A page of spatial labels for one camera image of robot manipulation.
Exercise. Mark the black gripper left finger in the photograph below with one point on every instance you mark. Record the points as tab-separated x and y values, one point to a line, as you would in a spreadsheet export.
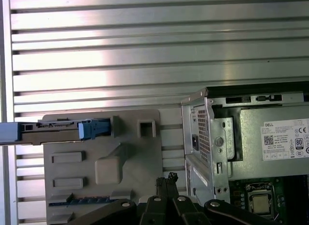
154	210

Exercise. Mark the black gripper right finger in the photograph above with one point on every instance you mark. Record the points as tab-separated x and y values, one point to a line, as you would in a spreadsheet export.
183	210

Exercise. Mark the hard disk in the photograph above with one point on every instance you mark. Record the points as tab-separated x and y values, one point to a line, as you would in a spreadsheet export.
53	136

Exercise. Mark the black PC case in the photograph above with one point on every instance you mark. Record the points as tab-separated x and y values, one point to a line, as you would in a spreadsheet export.
219	162

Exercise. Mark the grey power supply unit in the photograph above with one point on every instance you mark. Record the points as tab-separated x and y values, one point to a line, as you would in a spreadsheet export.
251	143

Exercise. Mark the grey parts rack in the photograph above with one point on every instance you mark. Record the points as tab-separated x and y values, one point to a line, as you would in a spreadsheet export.
72	172

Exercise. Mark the silver CPU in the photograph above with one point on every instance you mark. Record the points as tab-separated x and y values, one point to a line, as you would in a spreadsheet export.
262	204

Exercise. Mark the green motherboard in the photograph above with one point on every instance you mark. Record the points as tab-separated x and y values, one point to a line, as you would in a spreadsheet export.
237	193

